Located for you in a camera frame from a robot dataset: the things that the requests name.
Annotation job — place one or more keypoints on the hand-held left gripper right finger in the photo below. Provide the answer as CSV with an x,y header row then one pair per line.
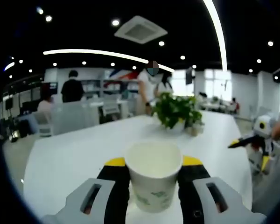
x,y
191,186

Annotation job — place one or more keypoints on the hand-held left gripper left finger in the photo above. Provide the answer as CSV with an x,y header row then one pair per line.
x,y
116,186

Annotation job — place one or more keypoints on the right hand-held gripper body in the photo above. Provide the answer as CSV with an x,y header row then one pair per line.
x,y
268,129

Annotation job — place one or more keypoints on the white paper cup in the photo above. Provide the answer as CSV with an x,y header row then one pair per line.
x,y
154,182

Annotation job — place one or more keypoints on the small beige pot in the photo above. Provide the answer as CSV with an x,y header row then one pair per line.
x,y
196,130

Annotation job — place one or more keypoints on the white table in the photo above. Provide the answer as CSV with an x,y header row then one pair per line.
x,y
84,144

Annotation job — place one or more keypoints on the white office chair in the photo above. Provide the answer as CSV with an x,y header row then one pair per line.
x,y
110,109

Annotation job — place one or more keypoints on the green potted plant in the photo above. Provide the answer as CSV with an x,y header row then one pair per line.
x,y
172,109

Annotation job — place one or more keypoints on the grey partition panel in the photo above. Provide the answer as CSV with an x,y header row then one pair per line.
x,y
74,119

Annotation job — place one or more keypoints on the curved ceiling light strip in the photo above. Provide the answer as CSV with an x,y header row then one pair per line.
x,y
88,51
218,30

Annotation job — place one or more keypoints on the ceiling air conditioner vent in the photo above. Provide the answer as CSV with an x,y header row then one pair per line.
x,y
140,30

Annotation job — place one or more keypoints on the round ceiling downlights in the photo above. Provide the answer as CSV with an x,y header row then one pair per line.
x,y
115,22

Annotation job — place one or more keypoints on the white wall shelving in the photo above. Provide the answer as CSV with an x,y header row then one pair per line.
x,y
93,87

